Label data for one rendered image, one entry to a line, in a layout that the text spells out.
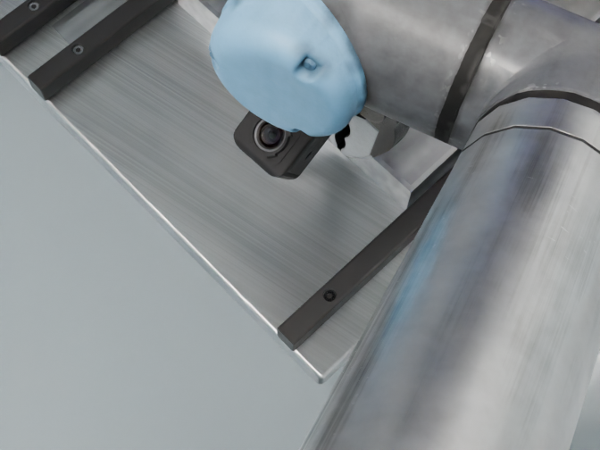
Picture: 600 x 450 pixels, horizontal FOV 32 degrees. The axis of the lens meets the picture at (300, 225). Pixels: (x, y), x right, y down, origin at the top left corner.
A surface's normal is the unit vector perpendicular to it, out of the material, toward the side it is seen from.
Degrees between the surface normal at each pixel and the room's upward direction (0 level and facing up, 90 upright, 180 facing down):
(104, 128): 0
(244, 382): 0
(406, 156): 0
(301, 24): 8
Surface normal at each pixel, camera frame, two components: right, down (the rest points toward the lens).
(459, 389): 0.13, -0.72
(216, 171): 0.02, -0.38
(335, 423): -0.57, -0.76
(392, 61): -0.33, 0.40
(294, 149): -0.36, -0.04
